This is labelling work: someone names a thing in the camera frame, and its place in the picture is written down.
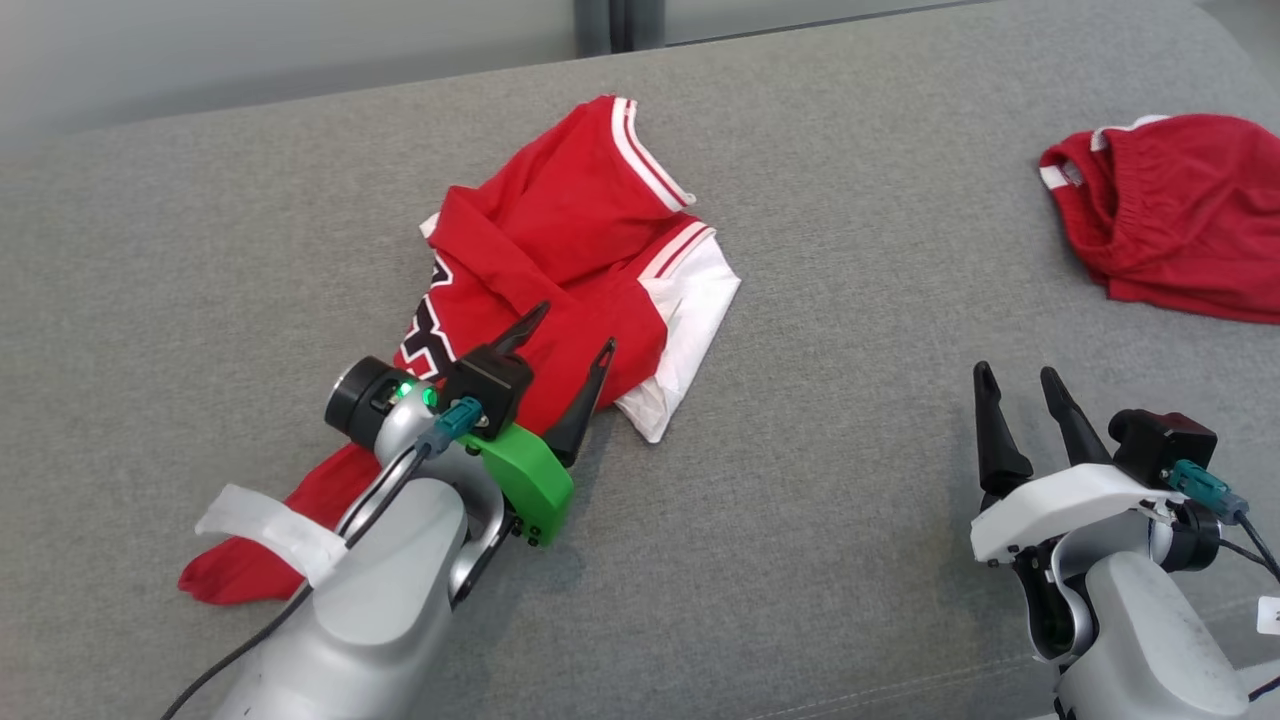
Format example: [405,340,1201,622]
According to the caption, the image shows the white strap on left arm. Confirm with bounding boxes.
[195,484,348,589]

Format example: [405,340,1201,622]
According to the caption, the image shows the red and white jersey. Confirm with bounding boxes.
[178,95,742,606]

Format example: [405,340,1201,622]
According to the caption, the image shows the grey partition post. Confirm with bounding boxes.
[573,0,666,58]

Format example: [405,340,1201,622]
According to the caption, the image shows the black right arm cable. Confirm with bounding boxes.
[1168,458,1280,586]

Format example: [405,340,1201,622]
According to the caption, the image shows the red shorts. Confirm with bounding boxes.
[1038,113,1280,325]

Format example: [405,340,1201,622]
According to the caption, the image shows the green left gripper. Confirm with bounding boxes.
[458,300,618,548]

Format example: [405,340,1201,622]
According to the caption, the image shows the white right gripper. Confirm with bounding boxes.
[970,361,1191,566]

